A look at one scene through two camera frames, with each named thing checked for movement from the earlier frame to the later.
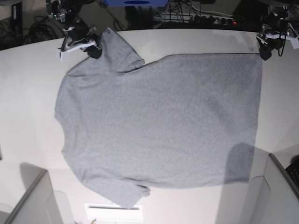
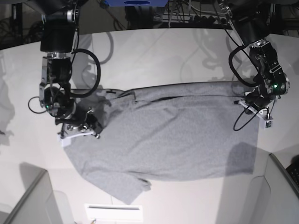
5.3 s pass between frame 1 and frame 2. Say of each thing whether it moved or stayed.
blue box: stayed
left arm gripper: moved
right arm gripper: moved
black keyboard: stayed
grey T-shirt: moved
